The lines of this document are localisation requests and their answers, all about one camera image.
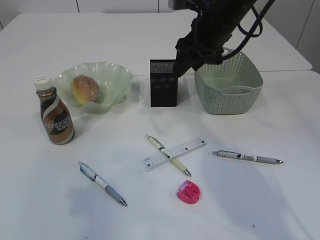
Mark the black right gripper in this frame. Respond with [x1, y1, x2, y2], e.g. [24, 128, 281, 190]
[174, 19, 225, 78]

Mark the clear plastic ruler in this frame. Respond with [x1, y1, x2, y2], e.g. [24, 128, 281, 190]
[142, 137, 207, 172]

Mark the golden bread roll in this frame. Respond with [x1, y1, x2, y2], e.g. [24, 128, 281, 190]
[71, 75, 100, 106]

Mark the pink pencil sharpener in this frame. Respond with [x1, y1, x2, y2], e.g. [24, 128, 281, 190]
[176, 180, 201, 204]

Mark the brown Nescafe coffee bottle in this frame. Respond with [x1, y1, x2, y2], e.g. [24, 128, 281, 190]
[34, 76, 75, 145]

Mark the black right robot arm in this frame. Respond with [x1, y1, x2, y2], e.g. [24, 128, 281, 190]
[173, 0, 256, 78]

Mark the black mesh pen holder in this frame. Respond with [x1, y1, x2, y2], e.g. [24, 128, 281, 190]
[149, 59, 178, 107]

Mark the green plastic woven basket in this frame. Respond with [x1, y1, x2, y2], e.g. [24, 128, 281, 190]
[194, 51, 264, 115]

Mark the green glass ruffled plate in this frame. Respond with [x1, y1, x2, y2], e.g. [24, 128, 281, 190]
[53, 61, 134, 115]

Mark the cream barrel pen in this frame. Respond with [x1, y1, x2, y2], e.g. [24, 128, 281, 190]
[145, 134, 192, 177]

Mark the white grey pen right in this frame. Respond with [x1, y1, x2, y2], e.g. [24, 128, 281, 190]
[211, 150, 284, 165]

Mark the white pen grey grip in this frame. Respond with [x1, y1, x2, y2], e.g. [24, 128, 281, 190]
[78, 161, 128, 207]

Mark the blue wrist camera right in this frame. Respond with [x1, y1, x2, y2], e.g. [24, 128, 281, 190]
[167, 0, 196, 11]

